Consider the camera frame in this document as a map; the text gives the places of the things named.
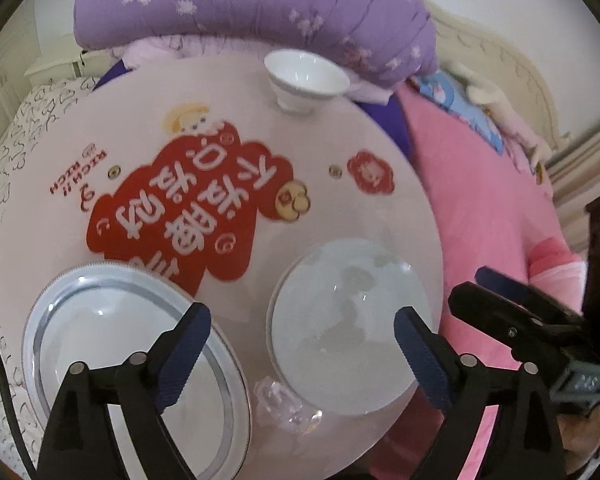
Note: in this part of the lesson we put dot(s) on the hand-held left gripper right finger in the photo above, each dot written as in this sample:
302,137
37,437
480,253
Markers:
420,355

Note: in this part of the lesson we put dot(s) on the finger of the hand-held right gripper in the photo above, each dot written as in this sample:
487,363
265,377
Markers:
510,285
510,327

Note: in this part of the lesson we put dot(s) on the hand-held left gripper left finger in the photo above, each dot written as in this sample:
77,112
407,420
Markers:
180,360

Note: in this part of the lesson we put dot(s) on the large grey-rimmed patterned plate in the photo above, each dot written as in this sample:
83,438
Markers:
125,355

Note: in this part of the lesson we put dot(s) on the pale glass plate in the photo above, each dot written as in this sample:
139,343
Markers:
350,330

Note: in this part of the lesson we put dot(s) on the person's right hand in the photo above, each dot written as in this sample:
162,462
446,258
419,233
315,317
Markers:
580,440

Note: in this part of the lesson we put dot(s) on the pink rolled pillow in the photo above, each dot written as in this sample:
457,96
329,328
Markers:
557,272

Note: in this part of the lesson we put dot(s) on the pink bedsheet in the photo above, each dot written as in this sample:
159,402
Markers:
480,220

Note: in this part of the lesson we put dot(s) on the clear plastic wrapper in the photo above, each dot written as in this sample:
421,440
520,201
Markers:
285,407

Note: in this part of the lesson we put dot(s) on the pink plush toy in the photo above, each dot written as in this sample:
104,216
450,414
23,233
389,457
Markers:
500,110

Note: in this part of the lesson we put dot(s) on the round printed table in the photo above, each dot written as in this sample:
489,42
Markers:
330,195

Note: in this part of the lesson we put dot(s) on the blue printed cloth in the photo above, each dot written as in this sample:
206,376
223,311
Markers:
460,105

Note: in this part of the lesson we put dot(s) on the cream headboard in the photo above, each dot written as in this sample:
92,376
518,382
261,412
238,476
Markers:
520,80

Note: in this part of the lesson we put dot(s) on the white bowl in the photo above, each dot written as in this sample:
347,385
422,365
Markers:
305,77

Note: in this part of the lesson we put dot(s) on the pale pink fuzzy blanket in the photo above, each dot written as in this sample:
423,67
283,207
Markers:
195,47

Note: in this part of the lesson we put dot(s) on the white nightstand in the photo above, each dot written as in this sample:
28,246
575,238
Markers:
60,65

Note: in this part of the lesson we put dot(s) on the white wardrobe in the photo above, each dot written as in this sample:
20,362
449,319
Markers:
5,75

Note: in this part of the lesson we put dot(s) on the purple floral quilt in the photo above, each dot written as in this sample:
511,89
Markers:
260,5

